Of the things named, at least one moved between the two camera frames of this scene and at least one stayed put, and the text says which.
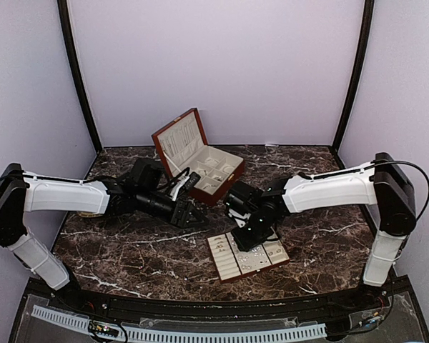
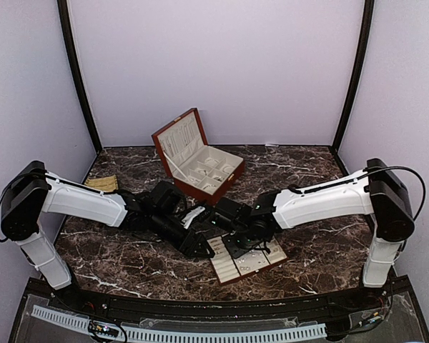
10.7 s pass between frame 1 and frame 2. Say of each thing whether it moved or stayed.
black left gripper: moved
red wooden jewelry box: stayed
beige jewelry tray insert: stayed
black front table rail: stayed
